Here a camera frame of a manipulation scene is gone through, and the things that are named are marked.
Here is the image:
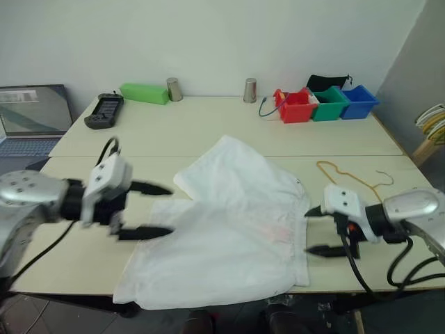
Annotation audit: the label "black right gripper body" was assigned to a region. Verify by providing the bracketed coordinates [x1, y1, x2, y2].
[333, 212, 362, 260]

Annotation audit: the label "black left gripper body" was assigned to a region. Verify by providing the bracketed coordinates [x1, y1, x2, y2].
[90, 189, 129, 237]

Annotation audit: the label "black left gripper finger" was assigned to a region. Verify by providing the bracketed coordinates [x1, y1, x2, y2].
[129, 179, 175, 196]
[118, 225, 175, 242]

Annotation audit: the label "white shorts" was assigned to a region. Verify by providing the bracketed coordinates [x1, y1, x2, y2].
[113, 134, 312, 310]

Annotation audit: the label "wooden table leg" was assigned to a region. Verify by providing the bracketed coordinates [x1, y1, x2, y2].
[352, 308, 366, 334]

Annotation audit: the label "dark rounded shape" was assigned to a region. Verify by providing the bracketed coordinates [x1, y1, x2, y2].
[262, 294, 298, 334]

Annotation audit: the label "black handheld controller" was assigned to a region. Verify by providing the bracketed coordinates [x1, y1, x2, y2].
[83, 90, 125, 131]

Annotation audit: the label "green rectangular box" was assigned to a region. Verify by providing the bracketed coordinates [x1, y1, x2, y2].
[119, 82, 169, 106]

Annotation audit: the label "silver metal cup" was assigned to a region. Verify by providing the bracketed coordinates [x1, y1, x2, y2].
[243, 77, 259, 104]
[165, 77, 184, 102]

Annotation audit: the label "red plastic bin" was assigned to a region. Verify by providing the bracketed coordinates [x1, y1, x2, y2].
[272, 87, 321, 125]

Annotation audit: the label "green plastic bin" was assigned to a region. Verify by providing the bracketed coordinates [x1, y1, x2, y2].
[309, 86, 351, 122]

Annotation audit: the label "blue plastic bin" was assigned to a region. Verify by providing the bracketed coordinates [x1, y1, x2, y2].
[339, 84, 381, 120]

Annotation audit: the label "wooden stand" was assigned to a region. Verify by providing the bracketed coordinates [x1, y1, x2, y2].
[411, 136, 439, 167]

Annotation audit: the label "grey laptop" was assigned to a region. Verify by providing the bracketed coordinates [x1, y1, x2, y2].
[0, 83, 74, 168]

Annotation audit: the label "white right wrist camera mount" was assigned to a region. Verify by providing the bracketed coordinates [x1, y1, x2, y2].
[321, 184, 384, 244]

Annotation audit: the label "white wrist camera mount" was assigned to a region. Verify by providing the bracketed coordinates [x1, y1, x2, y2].
[80, 154, 134, 228]
[321, 184, 384, 244]

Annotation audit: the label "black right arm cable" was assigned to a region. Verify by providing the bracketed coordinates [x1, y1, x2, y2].
[341, 222, 445, 301]

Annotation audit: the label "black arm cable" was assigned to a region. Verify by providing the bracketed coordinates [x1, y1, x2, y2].
[10, 137, 122, 280]
[341, 222, 445, 301]

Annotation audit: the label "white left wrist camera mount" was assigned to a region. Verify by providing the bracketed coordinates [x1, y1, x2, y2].
[80, 154, 134, 228]

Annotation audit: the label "yellow wire hanger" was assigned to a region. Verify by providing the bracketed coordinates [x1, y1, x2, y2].
[316, 160, 395, 202]

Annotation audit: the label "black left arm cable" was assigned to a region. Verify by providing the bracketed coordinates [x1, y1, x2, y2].
[10, 137, 122, 280]

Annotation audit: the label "thin blue cable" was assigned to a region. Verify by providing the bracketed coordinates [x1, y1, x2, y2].
[257, 97, 283, 120]

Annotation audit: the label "black drawstring pouch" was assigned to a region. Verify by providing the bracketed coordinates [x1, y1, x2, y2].
[305, 74, 353, 93]

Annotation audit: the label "stack of wire hangers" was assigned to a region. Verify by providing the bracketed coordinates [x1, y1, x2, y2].
[414, 102, 445, 148]

